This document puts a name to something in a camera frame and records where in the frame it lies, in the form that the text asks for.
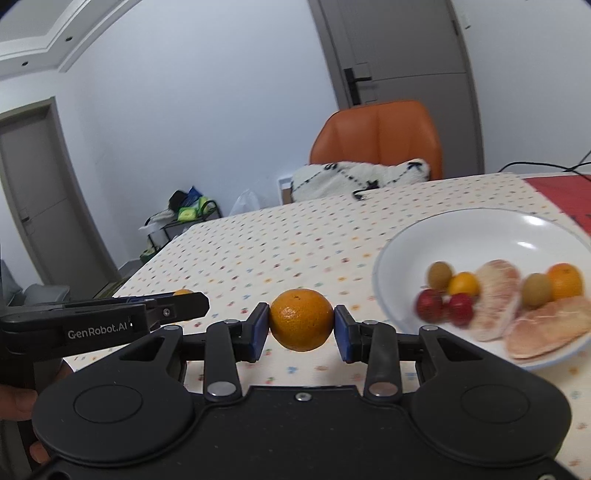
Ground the red crabapple with stem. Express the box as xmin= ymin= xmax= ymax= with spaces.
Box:
xmin=415 ymin=289 xmax=446 ymax=324

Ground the large orange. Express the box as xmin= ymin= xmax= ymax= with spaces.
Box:
xmin=546 ymin=263 xmax=584 ymax=301
xmin=270 ymin=289 xmax=335 ymax=352

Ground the brown-green kiwi fruit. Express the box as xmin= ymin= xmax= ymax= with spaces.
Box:
xmin=427 ymin=261 xmax=454 ymax=291

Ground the peeled pomelo segment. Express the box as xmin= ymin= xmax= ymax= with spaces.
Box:
xmin=469 ymin=260 xmax=521 ymax=342
xmin=503 ymin=296 xmax=590 ymax=360

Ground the green-brown fruit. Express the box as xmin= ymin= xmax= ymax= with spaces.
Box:
xmin=521 ymin=273 xmax=553 ymax=309

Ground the person's left hand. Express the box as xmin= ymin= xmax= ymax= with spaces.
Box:
xmin=1 ymin=385 xmax=50 ymax=478

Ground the floral dotted tablecloth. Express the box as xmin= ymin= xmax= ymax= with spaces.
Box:
xmin=68 ymin=172 xmax=591 ymax=480

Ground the black metal shelf rack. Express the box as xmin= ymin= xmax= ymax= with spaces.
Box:
xmin=139 ymin=197 xmax=222 ymax=264

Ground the grey door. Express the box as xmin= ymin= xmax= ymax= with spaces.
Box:
xmin=308 ymin=0 xmax=485 ymax=177
xmin=1 ymin=97 xmax=119 ymax=299

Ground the white plate blue rim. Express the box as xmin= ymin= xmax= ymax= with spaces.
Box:
xmin=372 ymin=208 xmax=591 ymax=373

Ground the white plastic bag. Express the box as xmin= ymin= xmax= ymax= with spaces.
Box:
xmin=229 ymin=189 xmax=263 ymax=216

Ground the white black-patterned cushion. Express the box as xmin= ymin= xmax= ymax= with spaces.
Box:
xmin=291 ymin=158 xmax=431 ymax=202

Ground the white framed board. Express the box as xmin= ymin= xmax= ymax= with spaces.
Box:
xmin=277 ymin=176 xmax=293 ymax=205

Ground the orange leather chair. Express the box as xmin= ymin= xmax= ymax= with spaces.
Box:
xmin=310 ymin=100 xmax=443 ymax=180

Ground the red orange cat tablecloth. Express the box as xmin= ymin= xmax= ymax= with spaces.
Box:
xmin=525 ymin=175 xmax=591 ymax=235

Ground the black door handle lock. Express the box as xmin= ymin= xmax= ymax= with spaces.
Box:
xmin=344 ymin=68 xmax=373 ymax=106

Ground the black power cable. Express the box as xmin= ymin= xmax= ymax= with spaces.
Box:
xmin=498 ymin=149 xmax=591 ymax=179

